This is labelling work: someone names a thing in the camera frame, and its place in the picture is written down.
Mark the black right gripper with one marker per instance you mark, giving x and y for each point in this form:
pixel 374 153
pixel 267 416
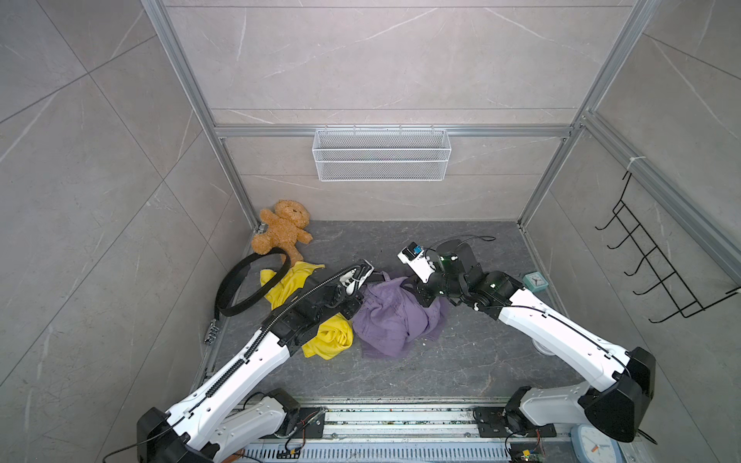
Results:
pixel 422 289

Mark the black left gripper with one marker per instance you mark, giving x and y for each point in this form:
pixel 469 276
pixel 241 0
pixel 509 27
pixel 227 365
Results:
pixel 351 303

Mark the yellow trousers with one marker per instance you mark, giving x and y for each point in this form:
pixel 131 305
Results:
pixel 297 319

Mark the purple trousers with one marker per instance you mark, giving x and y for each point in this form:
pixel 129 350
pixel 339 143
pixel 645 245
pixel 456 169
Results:
pixel 391 319

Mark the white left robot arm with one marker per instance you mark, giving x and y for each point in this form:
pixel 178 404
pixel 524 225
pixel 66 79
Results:
pixel 207 425

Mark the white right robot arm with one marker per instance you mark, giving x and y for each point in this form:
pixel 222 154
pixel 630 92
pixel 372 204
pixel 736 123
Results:
pixel 618 383

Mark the brown teddy bear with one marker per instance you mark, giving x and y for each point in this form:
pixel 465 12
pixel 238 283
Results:
pixel 285 226

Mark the small green alarm clock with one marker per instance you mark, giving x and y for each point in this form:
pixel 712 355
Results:
pixel 535 282

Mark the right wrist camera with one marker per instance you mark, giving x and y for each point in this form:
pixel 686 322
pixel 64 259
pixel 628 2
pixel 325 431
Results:
pixel 416 257

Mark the metal base rail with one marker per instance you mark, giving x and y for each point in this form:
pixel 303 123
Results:
pixel 411 430

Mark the white wire mesh basket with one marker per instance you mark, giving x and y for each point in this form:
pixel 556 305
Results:
pixel 381 154

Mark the white round wall clock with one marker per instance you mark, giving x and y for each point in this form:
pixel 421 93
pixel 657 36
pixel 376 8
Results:
pixel 592 446

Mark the black wire hook rack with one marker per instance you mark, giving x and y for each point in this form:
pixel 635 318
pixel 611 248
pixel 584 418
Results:
pixel 666 278

